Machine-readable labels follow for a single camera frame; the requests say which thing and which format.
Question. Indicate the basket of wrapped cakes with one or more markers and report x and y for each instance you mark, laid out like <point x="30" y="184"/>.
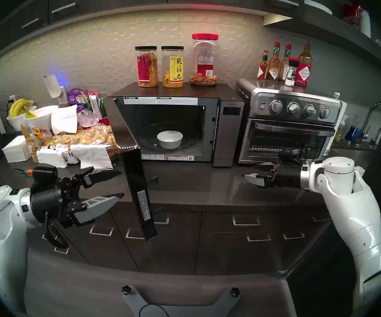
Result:
<point x="91" y="136"/>

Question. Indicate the glass microwave turntable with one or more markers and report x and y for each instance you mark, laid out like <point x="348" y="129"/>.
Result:
<point x="193" y="138"/>

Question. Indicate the dark wall shelf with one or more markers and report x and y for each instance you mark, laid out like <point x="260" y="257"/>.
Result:
<point x="326" y="25"/>

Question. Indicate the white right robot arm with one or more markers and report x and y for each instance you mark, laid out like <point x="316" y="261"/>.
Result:
<point x="352" y="200"/>

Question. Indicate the small white bowl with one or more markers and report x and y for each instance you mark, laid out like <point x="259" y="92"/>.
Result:
<point x="170" y="140"/>

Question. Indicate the bunch of drink sachets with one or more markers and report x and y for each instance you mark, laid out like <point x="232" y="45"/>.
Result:
<point x="95" y="105"/>

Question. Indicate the snack jar pink label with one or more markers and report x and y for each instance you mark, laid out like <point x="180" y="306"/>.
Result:
<point x="146" y="68"/>

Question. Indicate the stainless steel toaster oven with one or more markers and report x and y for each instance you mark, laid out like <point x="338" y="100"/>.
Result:
<point x="296" y="98"/>

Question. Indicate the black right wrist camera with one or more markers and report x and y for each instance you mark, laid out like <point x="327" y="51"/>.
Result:
<point x="289" y="154"/>

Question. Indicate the white plate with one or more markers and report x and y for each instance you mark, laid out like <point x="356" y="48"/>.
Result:
<point x="317" y="6"/>

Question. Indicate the white wall outlet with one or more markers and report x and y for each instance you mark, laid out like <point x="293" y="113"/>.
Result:
<point x="63" y="96"/>
<point x="12" y="99"/>

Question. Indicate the large white tissue sheet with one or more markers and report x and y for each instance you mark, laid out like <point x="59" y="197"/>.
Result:
<point x="91" y="156"/>

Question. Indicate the small white tissue pack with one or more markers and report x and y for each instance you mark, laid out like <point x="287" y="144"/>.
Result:
<point x="50" y="158"/>

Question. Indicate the small red hot sauce bottle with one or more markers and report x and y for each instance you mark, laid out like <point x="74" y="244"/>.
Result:
<point x="262" y="68"/>

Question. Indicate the stack of red cups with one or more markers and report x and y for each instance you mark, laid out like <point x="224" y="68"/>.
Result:
<point x="351" y="16"/>

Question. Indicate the black silver microwave oven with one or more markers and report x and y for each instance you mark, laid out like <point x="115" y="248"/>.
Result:
<point x="231" y="131"/>

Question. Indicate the white napkin stack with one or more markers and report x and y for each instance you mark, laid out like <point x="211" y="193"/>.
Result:
<point x="15" y="149"/>

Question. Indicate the large Tabasco sauce bottle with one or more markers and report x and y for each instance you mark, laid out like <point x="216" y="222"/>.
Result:
<point x="304" y="68"/>

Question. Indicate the bunch of yellow bananas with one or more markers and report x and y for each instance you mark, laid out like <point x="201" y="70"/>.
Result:
<point x="17" y="106"/>

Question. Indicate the white box tricolour mark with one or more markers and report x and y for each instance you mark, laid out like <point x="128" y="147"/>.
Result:
<point x="71" y="158"/>

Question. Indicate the white fruit bowl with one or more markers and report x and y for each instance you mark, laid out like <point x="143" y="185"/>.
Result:
<point x="13" y="123"/>

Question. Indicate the snack jar yellow label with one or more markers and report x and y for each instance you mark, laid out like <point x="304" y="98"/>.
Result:
<point x="173" y="68"/>

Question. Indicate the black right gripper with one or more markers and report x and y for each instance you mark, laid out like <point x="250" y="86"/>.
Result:
<point x="289" y="176"/>

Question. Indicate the white can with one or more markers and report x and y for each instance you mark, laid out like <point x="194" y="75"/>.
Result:
<point x="365" y="22"/>

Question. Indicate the crumpled white paper napkin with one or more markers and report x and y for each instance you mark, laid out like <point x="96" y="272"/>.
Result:
<point x="65" y="120"/>

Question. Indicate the green hot sauce bottle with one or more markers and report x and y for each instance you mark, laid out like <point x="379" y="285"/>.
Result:
<point x="285" y="63"/>

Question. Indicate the white dish soap bottle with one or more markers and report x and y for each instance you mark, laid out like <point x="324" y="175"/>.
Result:
<point x="380" y="134"/>

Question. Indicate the white wall night light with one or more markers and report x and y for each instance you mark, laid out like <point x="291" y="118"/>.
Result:
<point x="51" y="87"/>

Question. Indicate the black base knob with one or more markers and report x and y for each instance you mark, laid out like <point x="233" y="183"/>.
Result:
<point x="126" y="290"/>
<point x="234" y="292"/>

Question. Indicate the brown hot sauce bottle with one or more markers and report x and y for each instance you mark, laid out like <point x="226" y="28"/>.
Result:
<point x="273" y="68"/>

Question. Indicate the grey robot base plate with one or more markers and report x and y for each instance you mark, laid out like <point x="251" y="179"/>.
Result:
<point x="134" y="304"/>

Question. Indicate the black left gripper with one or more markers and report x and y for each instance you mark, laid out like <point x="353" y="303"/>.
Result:
<point x="50" y="202"/>

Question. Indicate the clear jar red lid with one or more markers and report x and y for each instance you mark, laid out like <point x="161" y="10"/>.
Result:
<point x="204" y="60"/>

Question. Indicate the large white bowl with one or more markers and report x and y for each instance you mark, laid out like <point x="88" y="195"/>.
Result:
<point x="43" y="116"/>

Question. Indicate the black lid spice shaker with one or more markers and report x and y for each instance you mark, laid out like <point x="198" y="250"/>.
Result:
<point x="291" y="73"/>

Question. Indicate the chrome sink faucet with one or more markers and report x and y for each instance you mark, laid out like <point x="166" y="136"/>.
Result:
<point x="372" y="113"/>

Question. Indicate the clear soap bottle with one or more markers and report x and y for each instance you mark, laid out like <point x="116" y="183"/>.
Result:
<point x="340" y="131"/>

